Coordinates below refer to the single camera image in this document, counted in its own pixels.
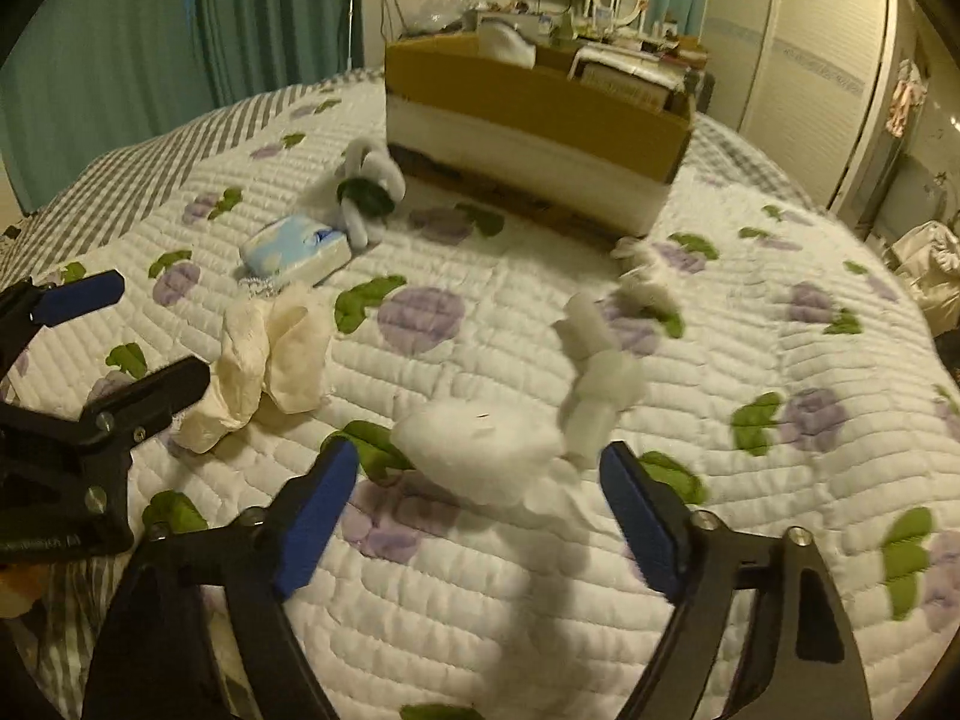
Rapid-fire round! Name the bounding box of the blue tissue pack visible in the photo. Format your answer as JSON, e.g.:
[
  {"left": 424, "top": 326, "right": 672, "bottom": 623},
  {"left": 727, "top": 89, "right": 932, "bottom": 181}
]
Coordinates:
[{"left": 239, "top": 215, "right": 353, "bottom": 288}]

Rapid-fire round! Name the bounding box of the grey checked bed sheet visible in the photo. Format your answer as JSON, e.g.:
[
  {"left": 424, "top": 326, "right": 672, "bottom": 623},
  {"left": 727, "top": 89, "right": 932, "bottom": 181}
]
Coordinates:
[{"left": 2, "top": 70, "right": 814, "bottom": 718}]

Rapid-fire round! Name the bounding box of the cream cloth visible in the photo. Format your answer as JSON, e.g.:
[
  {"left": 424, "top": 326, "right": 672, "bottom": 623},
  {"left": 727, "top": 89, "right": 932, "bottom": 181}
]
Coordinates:
[{"left": 172, "top": 283, "right": 335, "bottom": 454}]

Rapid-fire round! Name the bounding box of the teal curtain left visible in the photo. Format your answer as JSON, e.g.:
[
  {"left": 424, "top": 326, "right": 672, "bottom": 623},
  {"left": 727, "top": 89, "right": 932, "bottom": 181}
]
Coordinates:
[{"left": 2, "top": 0, "right": 363, "bottom": 215}]

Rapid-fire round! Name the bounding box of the white floral quilt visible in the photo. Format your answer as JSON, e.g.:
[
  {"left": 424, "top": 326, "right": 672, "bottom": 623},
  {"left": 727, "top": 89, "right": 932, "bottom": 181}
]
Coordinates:
[{"left": 8, "top": 88, "right": 958, "bottom": 718}]

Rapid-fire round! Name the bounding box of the white jacket on chair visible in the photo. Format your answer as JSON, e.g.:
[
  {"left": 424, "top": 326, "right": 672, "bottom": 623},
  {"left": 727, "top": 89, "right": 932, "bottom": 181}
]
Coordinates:
[{"left": 892, "top": 221, "right": 960, "bottom": 337}]

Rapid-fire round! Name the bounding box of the brown cardboard box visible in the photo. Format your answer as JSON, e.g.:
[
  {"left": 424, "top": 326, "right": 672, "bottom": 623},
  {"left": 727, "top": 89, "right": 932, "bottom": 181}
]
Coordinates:
[{"left": 384, "top": 32, "right": 697, "bottom": 238}]

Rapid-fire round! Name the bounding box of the white sock with blue cuff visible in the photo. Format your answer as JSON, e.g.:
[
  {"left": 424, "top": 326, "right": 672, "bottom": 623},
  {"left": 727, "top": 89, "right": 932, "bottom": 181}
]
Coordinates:
[{"left": 477, "top": 20, "right": 537, "bottom": 70}]

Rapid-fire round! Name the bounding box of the clear zip pouch white fabric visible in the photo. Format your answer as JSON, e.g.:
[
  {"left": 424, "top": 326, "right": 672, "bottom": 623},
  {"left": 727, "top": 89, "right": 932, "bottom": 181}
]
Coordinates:
[{"left": 568, "top": 44, "right": 690, "bottom": 112}]

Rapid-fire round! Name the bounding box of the white louvred wardrobe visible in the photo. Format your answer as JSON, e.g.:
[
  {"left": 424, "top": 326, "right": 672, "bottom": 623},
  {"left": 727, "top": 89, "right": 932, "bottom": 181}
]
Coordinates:
[{"left": 700, "top": 0, "right": 898, "bottom": 208}]

